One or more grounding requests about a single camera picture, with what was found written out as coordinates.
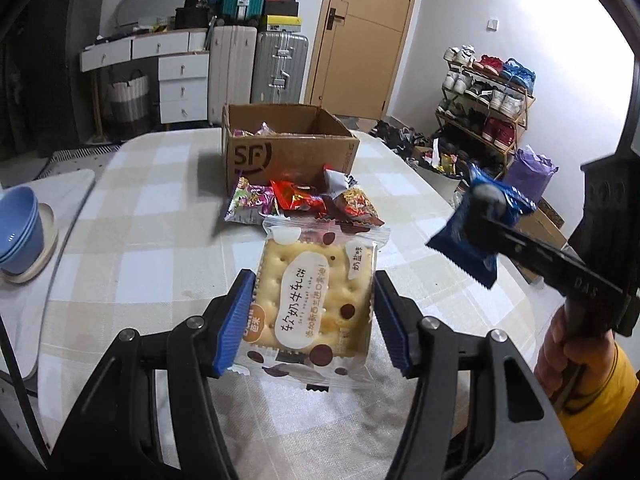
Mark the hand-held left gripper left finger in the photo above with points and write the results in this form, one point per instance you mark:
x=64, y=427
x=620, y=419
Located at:
x=235, y=320

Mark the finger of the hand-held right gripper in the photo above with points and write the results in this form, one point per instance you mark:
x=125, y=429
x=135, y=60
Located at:
x=530, y=247

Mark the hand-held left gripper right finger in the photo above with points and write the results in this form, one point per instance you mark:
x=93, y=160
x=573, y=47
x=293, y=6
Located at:
x=395, y=320

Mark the blue snack packet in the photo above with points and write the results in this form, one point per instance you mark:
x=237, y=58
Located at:
x=460, y=240

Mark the beige cracker packet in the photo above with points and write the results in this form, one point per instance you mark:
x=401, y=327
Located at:
x=310, y=300

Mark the purple candy packet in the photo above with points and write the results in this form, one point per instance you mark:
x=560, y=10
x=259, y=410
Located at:
x=260, y=131
x=250, y=202

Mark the orange-red snack packet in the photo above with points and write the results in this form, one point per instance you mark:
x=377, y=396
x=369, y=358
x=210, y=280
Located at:
x=357, y=205

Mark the cardboard box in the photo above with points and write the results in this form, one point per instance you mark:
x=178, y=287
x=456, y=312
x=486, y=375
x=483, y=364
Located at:
x=250, y=160

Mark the person's right hand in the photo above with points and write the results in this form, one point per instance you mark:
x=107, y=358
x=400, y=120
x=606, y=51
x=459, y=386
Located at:
x=550, y=360

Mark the small brown carton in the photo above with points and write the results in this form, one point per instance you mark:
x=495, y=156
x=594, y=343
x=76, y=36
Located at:
x=547, y=220

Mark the purple bag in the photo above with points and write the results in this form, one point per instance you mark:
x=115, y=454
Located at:
x=530, y=175

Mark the red snack packet dark label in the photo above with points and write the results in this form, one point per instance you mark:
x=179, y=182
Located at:
x=295, y=195

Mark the wooden shoe rack with shoes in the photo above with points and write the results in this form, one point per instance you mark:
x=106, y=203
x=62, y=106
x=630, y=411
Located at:
x=495, y=100

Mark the white red snack packet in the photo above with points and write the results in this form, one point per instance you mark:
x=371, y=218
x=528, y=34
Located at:
x=337, y=179

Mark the scattered shoes pile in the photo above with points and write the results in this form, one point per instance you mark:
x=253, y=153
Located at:
x=400, y=140

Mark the beige plate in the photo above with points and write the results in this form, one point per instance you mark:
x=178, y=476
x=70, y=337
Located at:
x=50, y=230

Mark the blue bowl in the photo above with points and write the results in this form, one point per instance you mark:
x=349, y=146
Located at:
x=15, y=220
x=37, y=245

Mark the white desk with drawers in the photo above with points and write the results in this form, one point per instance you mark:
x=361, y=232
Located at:
x=182, y=85

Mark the woven laundry basket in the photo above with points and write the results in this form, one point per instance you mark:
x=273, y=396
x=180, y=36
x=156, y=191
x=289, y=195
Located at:
x=129, y=100

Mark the beige suitcase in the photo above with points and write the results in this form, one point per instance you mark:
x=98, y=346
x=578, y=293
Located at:
x=232, y=75

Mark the wooden door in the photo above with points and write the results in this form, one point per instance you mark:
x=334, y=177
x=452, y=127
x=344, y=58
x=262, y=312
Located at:
x=365, y=60

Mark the silver suitcase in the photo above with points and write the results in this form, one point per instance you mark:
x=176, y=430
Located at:
x=280, y=67

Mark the yellow shoe box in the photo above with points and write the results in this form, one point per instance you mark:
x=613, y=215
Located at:
x=281, y=24

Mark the black storage box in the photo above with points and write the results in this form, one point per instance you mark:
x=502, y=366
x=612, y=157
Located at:
x=191, y=18

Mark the black shoe box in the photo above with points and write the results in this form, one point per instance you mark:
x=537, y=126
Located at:
x=280, y=8

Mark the arched grey mirror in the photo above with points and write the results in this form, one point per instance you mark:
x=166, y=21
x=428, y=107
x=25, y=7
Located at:
x=145, y=7

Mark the dark refrigerator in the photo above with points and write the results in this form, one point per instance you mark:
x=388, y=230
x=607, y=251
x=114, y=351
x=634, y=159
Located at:
x=82, y=20

